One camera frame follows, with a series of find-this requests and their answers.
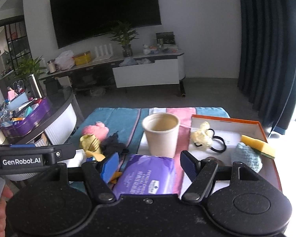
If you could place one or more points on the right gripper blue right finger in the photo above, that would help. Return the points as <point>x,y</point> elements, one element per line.
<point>190,165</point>

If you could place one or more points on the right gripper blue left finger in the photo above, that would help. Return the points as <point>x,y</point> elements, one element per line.
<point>108,166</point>

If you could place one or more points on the dark navy cloth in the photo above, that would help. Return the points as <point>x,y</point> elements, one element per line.
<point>111,144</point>

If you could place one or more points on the cream scrunchie with black band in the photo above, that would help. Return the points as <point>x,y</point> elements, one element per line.
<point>204,136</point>

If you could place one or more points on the yellow striped cloth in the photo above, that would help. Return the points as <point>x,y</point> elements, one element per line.
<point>90,144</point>

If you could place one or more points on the pink fluffy plush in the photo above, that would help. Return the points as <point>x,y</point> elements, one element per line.
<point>99,130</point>

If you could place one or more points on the light blue knitted pouch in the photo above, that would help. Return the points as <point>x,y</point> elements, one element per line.
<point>246,154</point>

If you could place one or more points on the yellow sponge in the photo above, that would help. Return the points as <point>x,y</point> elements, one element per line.
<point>259,146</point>

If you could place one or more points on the person's left hand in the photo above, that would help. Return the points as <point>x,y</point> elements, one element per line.
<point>6,194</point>

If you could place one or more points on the white foam block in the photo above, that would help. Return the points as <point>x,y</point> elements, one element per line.
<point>77,160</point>

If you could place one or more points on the purple tissue pack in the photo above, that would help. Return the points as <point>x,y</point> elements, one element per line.
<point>146,175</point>

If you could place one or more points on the orange white shallow box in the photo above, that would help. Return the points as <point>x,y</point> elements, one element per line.
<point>231,131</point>

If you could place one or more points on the purple tray box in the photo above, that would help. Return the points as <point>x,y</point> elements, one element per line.
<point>25,126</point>

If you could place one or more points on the beige paper cup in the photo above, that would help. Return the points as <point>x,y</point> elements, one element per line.
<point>161,131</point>

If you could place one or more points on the teal striped blanket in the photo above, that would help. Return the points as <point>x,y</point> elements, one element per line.
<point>127,123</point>

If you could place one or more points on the round dark coffee table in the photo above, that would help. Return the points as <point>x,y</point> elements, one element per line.
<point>55,128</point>

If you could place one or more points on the steel thermos bottle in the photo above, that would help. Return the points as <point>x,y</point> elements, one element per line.
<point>35,87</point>

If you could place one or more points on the potted bamboo plant left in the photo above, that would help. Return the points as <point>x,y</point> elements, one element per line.
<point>27,66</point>

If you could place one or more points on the potted bamboo plant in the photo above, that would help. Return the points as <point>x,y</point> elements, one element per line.
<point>27,66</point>
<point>123,33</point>

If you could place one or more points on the long tv console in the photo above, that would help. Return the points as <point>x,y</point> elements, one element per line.
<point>113,62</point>

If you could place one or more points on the small white jar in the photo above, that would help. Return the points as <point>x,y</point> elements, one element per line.
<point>51,66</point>

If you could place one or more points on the white wifi router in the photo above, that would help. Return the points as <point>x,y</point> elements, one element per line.
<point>103,52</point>

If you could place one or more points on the yellow box on console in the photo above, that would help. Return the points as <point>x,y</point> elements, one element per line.
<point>82,58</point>

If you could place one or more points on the white plastic bag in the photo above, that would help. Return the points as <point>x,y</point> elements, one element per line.
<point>65,60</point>

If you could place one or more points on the dark green framed box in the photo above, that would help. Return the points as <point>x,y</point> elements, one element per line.
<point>165,38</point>

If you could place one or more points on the potted bamboo plant right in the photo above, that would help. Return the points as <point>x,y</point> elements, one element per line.
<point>123,33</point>

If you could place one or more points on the dark blue curtain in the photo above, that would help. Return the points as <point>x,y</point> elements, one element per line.
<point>267,74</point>

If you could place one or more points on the large black television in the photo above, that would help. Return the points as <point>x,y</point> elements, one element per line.
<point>77,20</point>

